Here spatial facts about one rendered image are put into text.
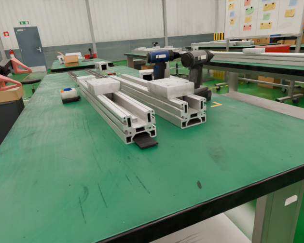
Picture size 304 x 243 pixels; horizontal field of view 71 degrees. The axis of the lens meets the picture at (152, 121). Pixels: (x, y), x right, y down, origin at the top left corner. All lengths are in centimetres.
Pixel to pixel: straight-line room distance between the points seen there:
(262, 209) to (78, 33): 1204
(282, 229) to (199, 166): 45
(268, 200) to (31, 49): 1213
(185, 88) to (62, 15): 1182
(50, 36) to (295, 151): 1210
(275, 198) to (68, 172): 58
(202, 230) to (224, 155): 63
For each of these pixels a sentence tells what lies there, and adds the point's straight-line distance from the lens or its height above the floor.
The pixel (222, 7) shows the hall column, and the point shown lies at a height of 197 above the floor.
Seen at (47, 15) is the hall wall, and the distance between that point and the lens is 1247.
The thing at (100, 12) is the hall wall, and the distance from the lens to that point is 1262.
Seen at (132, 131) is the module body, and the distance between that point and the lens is 61.
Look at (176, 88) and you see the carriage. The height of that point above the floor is 90.
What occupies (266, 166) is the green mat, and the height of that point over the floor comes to 78.
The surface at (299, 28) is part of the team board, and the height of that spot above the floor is 104.
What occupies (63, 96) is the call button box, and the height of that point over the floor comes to 82.
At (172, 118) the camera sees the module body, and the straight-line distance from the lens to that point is 73.
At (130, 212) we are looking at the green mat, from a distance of 40.
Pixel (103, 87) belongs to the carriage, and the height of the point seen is 89.
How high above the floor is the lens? 105
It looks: 21 degrees down
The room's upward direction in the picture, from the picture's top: 5 degrees counter-clockwise
